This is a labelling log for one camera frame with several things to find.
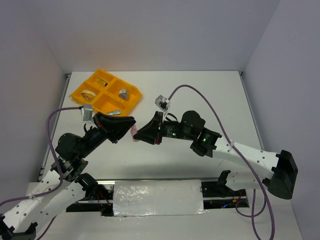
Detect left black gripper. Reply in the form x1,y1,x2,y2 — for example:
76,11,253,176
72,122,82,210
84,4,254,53
79,111,137,158

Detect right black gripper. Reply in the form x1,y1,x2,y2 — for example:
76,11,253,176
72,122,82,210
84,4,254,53
133,110,195,144

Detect pink highlighter pen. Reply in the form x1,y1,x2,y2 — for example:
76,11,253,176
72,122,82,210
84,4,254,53
130,125,139,142

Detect blue highlighter pen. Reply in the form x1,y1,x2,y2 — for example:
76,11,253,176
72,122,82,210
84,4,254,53
107,109,122,116

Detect jar of paper clips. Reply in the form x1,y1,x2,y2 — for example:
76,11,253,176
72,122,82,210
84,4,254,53
118,88,129,100

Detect clear tape roll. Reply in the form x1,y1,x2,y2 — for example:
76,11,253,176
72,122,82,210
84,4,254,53
81,90,97,101

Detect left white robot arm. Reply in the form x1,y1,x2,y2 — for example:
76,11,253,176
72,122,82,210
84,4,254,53
0,112,136,240

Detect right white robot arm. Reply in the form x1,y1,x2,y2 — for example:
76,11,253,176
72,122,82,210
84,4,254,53
133,110,298,200

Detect yellow compartment tray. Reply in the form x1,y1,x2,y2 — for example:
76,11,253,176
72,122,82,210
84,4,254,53
69,68,143,117

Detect silver foil covered plate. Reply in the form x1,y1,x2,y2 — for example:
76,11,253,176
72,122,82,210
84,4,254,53
113,179,206,217

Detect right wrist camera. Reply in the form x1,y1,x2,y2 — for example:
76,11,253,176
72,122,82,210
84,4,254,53
154,95,171,118

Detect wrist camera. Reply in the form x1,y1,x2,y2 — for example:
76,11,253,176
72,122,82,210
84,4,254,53
81,104,94,125
154,95,171,118

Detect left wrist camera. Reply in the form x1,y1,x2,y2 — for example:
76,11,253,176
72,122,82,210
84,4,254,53
81,104,94,125

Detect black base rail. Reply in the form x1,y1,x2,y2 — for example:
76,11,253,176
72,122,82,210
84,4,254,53
66,178,249,217

